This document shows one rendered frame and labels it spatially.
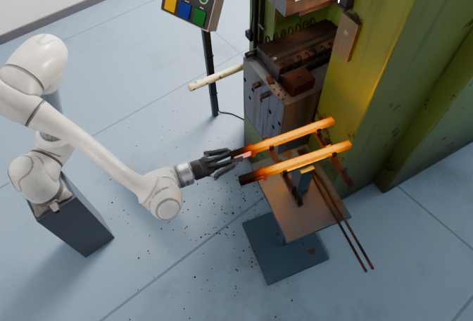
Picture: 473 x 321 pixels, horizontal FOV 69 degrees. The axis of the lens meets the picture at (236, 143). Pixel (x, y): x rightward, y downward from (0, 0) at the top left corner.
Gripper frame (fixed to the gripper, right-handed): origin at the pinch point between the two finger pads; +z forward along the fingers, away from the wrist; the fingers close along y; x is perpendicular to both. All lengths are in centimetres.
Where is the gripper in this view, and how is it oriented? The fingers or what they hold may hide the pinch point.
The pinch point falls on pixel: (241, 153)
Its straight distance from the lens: 135.3
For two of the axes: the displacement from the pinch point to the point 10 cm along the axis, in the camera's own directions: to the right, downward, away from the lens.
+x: -0.2, -5.6, -8.3
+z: 9.2, -3.3, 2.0
